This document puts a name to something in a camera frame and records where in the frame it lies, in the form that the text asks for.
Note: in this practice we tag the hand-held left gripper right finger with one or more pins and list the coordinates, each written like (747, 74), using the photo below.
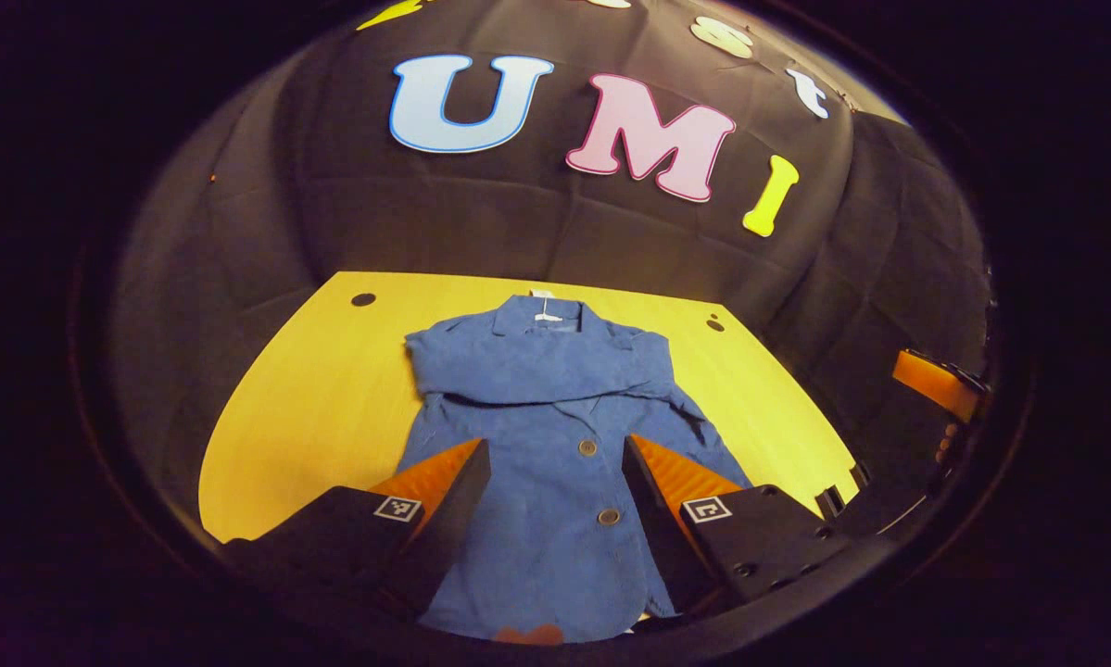
(662, 537)

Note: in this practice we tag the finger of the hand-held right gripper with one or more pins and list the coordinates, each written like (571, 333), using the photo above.
(930, 380)

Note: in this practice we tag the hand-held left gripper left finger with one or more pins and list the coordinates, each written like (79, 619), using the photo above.
(453, 528)

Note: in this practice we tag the blue button-up shirt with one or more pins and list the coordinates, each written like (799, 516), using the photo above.
(536, 408)

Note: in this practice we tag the black table edge bracket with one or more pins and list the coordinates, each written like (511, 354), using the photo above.
(859, 474)
(828, 502)

